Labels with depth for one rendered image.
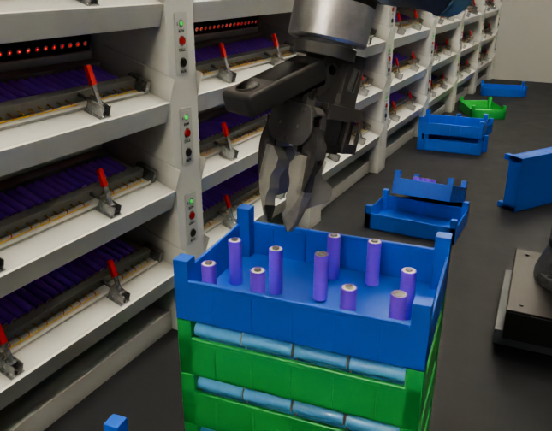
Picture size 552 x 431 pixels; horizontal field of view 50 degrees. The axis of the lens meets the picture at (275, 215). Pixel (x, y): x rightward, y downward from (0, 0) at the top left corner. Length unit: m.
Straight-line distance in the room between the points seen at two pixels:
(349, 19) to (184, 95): 0.69
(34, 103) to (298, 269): 0.53
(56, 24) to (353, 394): 0.71
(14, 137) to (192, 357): 0.46
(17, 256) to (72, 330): 0.21
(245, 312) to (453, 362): 0.78
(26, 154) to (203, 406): 0.48
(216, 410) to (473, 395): 0.66
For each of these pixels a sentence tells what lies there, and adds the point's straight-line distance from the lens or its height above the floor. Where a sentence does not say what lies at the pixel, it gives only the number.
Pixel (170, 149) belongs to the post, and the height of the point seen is 0.45.
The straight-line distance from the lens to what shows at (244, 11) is 1.50.
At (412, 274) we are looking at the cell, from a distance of 0.72.
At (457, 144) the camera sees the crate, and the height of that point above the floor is 0.04.
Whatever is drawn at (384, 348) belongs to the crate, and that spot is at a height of 0.42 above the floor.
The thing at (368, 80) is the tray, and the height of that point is 0.39.
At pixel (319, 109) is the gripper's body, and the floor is 0.66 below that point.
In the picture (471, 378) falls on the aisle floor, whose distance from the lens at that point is 1.37.
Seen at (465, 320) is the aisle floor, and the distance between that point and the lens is 1.57.
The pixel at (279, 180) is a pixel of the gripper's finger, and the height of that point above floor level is 0.56.
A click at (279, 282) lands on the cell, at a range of 0.78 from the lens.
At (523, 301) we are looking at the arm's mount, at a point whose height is 0.13.
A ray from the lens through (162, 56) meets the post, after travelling 1.25.
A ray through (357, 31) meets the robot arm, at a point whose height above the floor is 0.74.
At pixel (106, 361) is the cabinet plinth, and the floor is 0.05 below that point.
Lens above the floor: 0.79
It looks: 22 degrees down
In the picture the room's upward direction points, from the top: straight up
